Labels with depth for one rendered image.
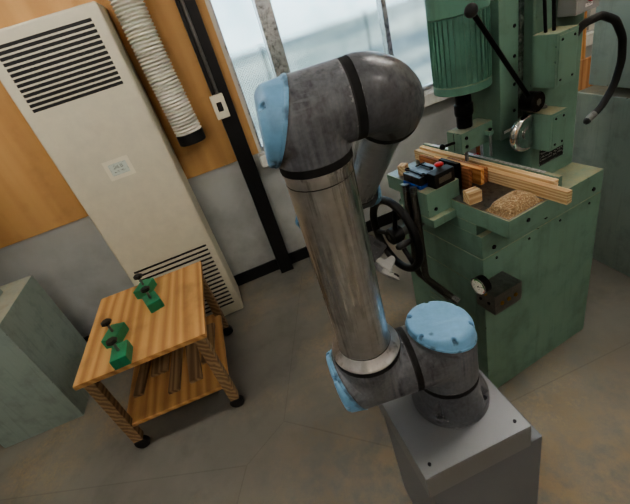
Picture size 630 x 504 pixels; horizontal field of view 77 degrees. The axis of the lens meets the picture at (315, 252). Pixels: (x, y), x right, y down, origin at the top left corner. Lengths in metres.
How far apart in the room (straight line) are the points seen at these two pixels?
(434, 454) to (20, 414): 2.22
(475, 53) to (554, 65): 0.23
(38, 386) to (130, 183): 1.16
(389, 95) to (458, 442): 0.79
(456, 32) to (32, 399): 2.53
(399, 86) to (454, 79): 0.78
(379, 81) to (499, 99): 0.94
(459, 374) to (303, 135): 0.64
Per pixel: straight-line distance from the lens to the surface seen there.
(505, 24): 1.45
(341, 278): 0.68
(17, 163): 2.69
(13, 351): 2.46
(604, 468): 1.82
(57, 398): 2.64
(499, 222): 1.27
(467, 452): 1.05
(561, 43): 1.44
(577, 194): 1.67
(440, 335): 0.90
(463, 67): 1.35
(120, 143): 2.26
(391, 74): 0.58
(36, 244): 2.86
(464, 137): 1.44
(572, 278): 1.90
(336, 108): 0.55
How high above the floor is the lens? 1.55
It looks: 31 degrees down
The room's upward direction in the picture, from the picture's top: 18 degrees counter-clockwise
